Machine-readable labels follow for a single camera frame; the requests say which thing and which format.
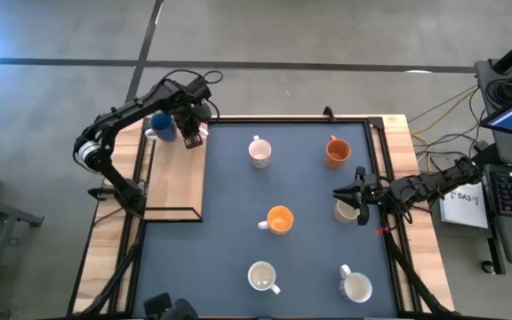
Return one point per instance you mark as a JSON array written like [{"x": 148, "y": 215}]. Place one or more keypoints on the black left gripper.
[{"x": 189, "y": 116}]

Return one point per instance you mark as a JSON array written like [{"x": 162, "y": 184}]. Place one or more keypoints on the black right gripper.
[{"x": 367, "y": 195}]

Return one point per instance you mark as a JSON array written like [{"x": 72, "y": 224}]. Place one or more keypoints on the coral floral pattern mug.
[{"x": 344, "y": 214}]

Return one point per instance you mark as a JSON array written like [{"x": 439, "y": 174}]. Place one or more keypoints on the blue mug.
[{"x": 163, "y": 129}]

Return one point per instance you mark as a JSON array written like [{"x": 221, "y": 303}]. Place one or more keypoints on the orange faceted mug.
[{"x": 337, "y": 153}]

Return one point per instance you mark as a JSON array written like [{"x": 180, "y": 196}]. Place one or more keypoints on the grey diamond pattern mug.
[{"x": 259, "y": 153}]

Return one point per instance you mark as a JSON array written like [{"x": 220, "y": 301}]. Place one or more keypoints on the yellow mug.
[{"x": 280, "y": 220}]

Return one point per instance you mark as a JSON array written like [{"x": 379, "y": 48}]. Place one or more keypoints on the red lattice pattern mug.
[{"x": 357, "y": 288}]

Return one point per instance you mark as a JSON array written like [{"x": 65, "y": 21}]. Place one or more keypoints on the green leaf pattern mug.
[{"x": 261, "y": 275}]

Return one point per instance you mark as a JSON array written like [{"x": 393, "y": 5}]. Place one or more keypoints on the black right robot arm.
[{"x": 434, "y": 180}]

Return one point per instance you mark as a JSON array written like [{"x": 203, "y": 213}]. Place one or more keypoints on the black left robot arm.
[{"x": 127, "y": 109}]

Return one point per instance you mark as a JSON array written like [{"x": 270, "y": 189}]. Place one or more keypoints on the white paper box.
[{"x": 462, "y": 209}]

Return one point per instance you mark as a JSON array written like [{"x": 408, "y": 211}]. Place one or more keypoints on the black box device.
[{"x": 171, "y": 309}]

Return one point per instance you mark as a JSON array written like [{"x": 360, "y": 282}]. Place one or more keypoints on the wooden shelf black frame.
[{"x": 173, "y": 178}]

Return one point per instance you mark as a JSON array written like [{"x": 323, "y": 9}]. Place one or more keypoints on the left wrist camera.
[{"x": 199, "y": 90}]

